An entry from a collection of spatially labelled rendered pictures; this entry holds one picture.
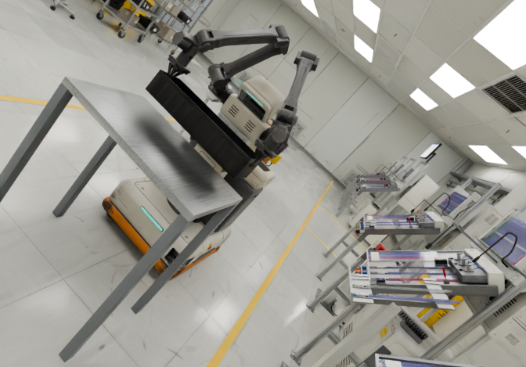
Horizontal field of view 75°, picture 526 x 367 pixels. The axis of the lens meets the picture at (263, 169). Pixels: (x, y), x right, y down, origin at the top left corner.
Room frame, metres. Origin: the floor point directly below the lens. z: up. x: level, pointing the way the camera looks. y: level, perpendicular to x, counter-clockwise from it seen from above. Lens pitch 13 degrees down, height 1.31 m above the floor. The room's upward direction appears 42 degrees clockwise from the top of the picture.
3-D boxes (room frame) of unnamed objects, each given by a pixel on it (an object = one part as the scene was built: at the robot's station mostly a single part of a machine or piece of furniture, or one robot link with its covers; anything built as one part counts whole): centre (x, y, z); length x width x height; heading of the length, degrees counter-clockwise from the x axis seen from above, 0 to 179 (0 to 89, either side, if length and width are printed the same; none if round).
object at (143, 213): (2.07, 0.22, 0.16); 0.67 x 0.64 x 0.25; 169
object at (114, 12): (5.93, 3.50, 0.50); 0.90 x 0.54 x 1.00; 6
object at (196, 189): (1.31, 0.37, 0.40); 0.70 x 0.45 x 0.80; 79
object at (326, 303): (3.13, -1.31, 0.39); 0.24 x 0.24 x 0.78; 82
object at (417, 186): (7.00, -2.33, 0.95); 1.36 x 0.82 x 1.90; 82
